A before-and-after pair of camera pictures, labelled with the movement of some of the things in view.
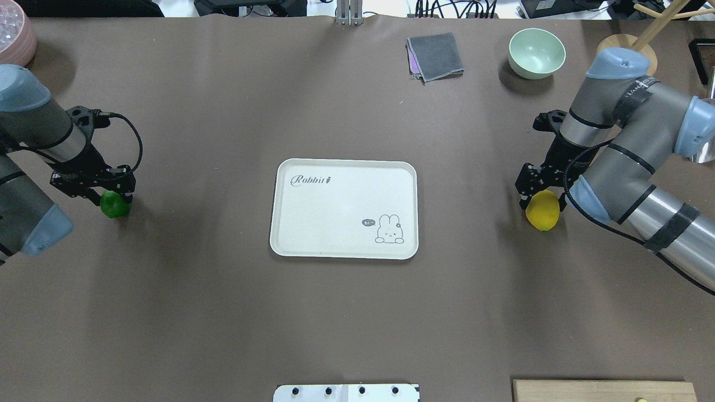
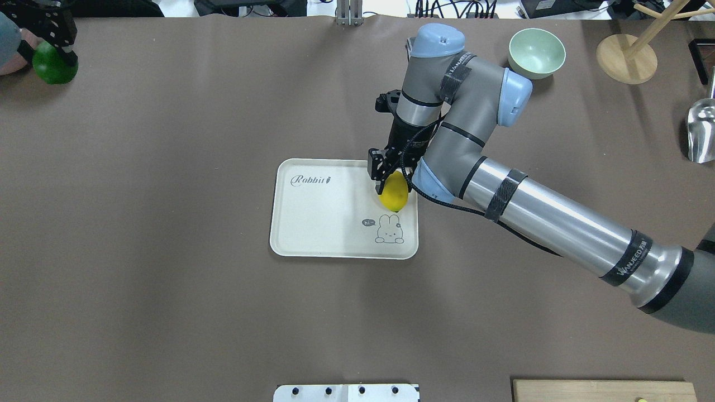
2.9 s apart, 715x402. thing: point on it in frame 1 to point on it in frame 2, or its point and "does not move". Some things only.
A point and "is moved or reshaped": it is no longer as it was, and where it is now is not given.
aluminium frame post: [349, 13] does not move
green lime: [114, 205] to [52, 66]
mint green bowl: [535, 54] does not move
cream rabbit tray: [344, 208] does not move
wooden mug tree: [642, 42] does not move
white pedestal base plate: [346, 393] does not move
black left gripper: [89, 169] to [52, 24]
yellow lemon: [543, 210] is moved or reshaped
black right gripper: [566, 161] to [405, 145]
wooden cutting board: [596, 391] does not move
